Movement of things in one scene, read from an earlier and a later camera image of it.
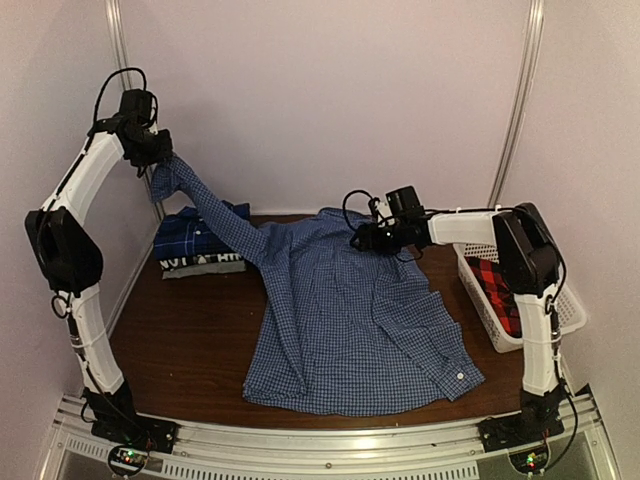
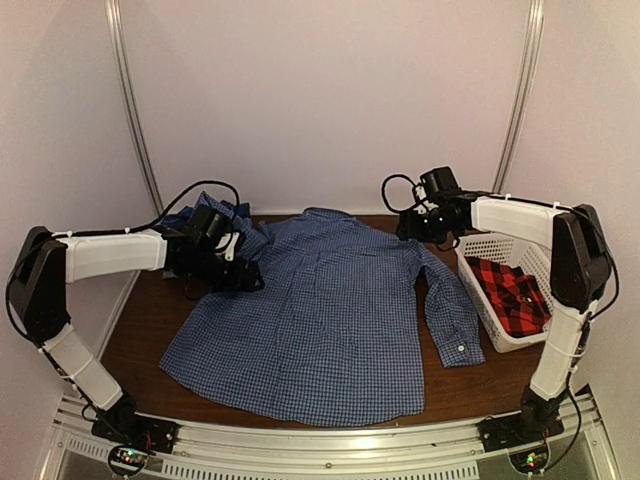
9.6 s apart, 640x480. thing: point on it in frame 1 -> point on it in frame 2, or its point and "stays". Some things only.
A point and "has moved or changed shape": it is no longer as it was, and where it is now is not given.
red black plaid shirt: (489, 275) stays
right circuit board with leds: (530, 459) stays
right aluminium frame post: (536, 23) stays
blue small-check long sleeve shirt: (348, 330) has moved or changed shape
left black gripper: (164, 151) -> (235, 283)
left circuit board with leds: (127, 460) stays
